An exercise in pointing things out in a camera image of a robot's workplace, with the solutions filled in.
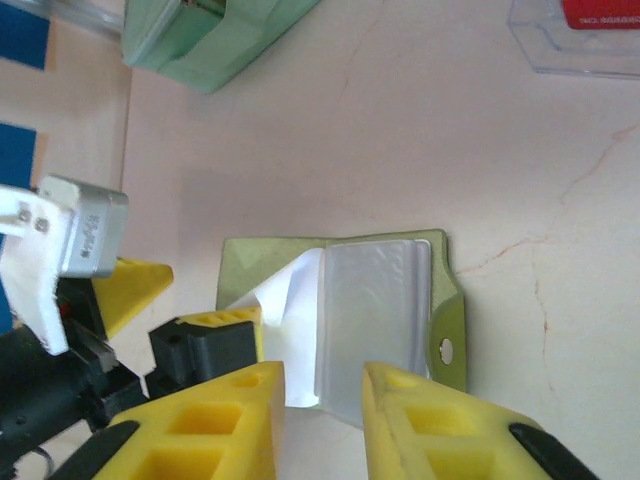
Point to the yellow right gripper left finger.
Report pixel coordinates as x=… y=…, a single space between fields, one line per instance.
x=200 y=450

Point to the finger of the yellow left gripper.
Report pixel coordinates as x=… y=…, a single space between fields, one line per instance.
x=210 y=345
x=135 y=290

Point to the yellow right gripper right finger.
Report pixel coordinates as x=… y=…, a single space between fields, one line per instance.
x=425 y=450

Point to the green card holder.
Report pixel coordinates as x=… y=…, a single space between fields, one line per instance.
x=450 y=310

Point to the red credit card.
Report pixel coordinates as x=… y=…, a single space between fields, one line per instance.
x=600 y=15

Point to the white paper insert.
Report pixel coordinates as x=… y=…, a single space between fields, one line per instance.
x=295 y=310

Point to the mint green zipper pouch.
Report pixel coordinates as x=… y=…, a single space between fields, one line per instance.
x=200 y=65

